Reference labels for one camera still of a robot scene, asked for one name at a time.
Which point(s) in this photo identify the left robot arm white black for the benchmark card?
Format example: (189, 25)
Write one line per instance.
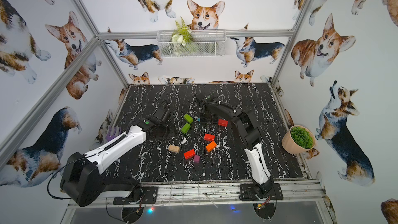
(84, 179)

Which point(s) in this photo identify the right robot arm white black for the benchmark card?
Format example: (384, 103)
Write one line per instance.
(246, 129)

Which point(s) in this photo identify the orange block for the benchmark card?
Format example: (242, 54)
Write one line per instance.
(211, 146)

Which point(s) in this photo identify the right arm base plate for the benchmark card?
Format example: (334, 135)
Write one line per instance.
(252, 192)

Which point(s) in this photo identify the pink pot green plant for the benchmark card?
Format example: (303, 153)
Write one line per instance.
(298, 140)

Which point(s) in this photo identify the purple cube block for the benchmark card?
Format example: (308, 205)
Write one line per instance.
(196, 159)

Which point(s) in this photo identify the natural wood block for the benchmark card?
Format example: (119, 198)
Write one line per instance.
(173, 148)

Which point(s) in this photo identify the white wire basket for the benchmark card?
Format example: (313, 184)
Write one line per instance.
(194, 44)

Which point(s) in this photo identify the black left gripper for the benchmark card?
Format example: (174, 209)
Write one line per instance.
(165, 113)

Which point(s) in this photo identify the green block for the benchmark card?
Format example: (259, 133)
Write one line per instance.
(188, 118)
(185, 128)

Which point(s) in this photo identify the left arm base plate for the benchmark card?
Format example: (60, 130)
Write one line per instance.
(144, 195)

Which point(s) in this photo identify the red block lower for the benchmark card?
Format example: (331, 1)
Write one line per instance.
(189, 154)

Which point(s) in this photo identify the artificial fern with flower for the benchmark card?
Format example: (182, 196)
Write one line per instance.
(182, 39)

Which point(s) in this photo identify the red block small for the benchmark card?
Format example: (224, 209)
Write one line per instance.
(222, 122)

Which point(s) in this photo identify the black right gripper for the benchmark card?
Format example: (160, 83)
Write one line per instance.
(214, 121)

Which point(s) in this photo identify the red block middle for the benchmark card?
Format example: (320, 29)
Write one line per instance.
(209, 137)

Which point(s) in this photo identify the purple toy rake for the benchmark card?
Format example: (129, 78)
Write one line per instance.
(112, 133)

